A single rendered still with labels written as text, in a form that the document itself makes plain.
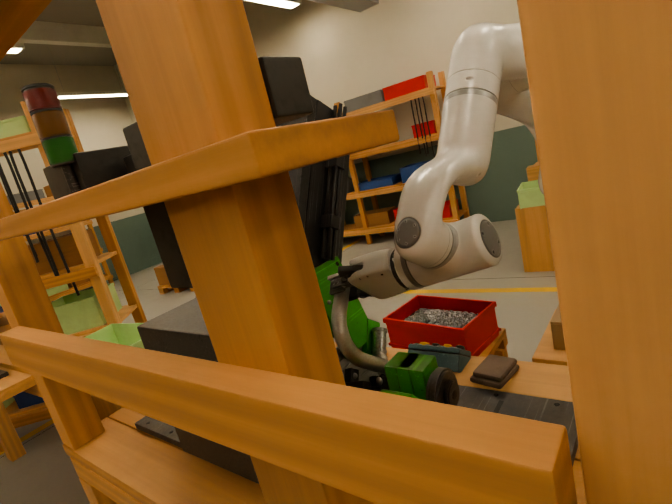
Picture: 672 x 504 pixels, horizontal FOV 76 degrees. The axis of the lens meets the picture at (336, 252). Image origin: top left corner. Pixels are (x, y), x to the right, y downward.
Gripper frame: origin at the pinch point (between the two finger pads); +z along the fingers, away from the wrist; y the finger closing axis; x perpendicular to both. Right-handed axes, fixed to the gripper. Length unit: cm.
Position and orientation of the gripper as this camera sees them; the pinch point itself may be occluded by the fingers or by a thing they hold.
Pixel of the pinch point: (344, 289)
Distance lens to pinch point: 86.3
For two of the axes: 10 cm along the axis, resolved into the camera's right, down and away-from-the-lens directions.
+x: -1.2, 8.5, -5.1
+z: -6.8, 3.0, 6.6
